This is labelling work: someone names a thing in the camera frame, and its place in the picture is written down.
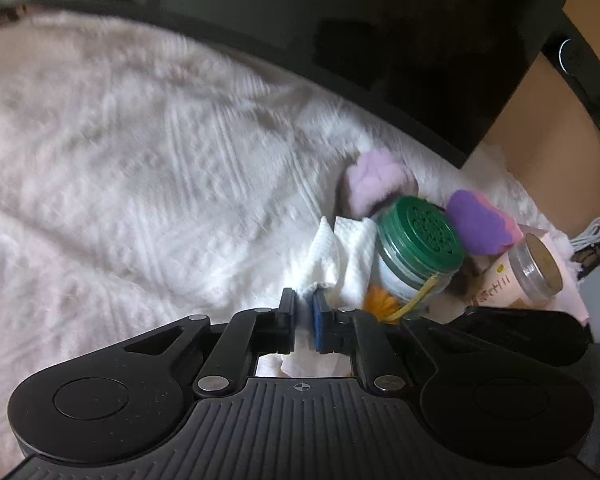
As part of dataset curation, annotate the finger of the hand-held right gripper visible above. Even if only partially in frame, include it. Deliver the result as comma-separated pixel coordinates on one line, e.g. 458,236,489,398
450,306,593,367

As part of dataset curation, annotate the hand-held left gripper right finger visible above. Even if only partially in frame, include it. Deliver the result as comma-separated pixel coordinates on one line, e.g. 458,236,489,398
311,291,476,393

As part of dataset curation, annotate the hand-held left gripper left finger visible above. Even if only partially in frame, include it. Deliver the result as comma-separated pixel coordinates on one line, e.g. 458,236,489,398
124,287,301,401

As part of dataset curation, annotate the white paper tissue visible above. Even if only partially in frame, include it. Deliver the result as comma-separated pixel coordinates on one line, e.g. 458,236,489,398
280,216,381,377

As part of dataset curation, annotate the purple pink plush toy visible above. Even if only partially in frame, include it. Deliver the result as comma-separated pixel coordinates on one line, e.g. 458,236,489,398
445,190,523,256

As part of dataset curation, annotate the orange yellow soft item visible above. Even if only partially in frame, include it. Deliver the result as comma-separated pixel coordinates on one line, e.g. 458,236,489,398
362,285,401,322

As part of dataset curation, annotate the peach paper cup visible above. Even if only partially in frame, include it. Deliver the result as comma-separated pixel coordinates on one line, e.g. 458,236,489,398
462,247,531,311

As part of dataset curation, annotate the green-lid glass jar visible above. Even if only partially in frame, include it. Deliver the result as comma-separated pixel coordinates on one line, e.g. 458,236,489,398
375,195,466,322

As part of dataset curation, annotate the lilac fluffy ball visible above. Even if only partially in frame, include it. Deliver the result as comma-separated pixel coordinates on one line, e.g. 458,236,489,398
342,149,418,218

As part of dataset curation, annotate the white textured blanket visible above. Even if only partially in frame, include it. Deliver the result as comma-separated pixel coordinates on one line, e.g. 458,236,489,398
0,10,588,461

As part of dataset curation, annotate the black computer monitor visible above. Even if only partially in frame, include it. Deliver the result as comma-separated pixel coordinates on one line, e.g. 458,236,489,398
0,0,586,171

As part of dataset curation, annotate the white coiled cable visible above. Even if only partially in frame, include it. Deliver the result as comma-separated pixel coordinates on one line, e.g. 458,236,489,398
570,212,600,251

